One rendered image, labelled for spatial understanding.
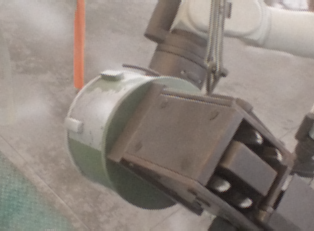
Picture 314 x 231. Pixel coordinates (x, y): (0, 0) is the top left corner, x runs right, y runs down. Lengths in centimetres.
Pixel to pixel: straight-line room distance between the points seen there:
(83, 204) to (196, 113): 192
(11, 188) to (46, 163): 21
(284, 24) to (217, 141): 43
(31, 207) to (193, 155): 198
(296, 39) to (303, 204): 39
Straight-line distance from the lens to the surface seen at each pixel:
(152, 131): 48
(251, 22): 76
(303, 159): 167
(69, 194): 239
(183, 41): 74
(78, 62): 67
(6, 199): 243
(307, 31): 82
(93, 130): 54
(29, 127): 277
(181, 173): 42
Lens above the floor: 176
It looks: 40 degrees down
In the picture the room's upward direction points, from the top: straight up
